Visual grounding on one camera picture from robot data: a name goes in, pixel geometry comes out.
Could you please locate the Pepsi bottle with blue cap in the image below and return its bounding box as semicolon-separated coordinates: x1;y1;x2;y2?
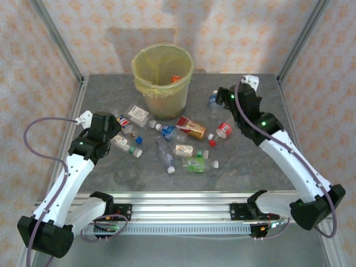
116;114;144;145

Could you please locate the white label bottle green cap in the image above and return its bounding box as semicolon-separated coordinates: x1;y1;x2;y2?
111;133;143;158

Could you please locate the square clear bottle white label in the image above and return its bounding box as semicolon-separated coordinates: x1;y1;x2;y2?
124;105;158;128

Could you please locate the red label bottle red cap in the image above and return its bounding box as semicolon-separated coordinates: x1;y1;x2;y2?
208;122;233;147

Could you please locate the amber tea bottle red label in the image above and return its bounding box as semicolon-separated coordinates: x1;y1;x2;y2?
176;116;215;141

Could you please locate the crushed clear bottle blue cap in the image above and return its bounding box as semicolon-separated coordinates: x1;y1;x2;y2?
154;135;176;175

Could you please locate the clear bottle white orange label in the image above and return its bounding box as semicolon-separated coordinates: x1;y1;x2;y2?
172;144;209;159

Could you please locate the green label clear bottle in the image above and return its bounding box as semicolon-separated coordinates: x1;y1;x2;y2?
182;157;220;173

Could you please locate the yellow plastic bin liner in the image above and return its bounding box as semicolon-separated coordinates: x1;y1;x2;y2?
131;43;195;98

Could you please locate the green mesh waste bin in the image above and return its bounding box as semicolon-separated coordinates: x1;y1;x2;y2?
131;43;195;121

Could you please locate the right small circuit board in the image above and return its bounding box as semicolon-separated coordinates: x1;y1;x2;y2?
261;221;287;231

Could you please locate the left aluminium side rail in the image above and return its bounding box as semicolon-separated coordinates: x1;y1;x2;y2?
36;76;90;206

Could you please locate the aluminium side rail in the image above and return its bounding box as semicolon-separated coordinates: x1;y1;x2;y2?
36;76;90;206
276;76;318;201

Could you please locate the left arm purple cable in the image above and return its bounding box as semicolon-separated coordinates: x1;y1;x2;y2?
23;117;129;267

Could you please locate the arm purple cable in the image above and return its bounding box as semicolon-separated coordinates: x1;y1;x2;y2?
23;117;129;267
234;75;338;241

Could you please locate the right aluminium side rail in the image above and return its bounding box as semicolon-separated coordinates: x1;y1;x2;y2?
276;76;318;201

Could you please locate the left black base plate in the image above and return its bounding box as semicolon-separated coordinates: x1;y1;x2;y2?
111;204;133;223

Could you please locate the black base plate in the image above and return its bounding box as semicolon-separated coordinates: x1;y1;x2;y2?
229;202;253;221
111;204;133;223

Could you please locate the aluminium table edge rail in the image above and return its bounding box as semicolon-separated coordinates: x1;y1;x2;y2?
50;191;317;201

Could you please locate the right aluminium frame post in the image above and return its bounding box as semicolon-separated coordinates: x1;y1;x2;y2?
276;0;330;84

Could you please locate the aluminium frame post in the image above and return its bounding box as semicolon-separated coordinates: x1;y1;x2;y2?
29;0;86;84
276;0;330;84

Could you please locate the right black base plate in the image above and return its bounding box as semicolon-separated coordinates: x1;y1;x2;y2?
229;202;253;221

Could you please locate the left aluminium frame post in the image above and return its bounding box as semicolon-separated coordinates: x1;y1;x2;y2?
29;0;86;84

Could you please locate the slotted grey cable duct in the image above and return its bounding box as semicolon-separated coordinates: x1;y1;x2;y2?
82;223;253;236

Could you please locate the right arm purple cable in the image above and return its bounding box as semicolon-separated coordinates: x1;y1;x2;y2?
234;75;338;241

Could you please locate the left lower frame leg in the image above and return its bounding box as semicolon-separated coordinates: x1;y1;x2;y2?
15;250;31;267

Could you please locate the frame leg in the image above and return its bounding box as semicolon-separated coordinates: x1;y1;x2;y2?
15;250;31;267
318;222;348;267

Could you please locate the right lower frame leg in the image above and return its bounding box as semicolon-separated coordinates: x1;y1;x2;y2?
318;222;348;267

